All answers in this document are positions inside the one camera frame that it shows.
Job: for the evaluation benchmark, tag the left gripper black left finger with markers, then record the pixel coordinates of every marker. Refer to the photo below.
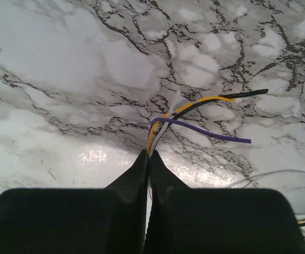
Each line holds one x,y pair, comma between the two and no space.
77,220

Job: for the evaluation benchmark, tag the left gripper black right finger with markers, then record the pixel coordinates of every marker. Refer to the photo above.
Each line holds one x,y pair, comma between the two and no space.
217,220

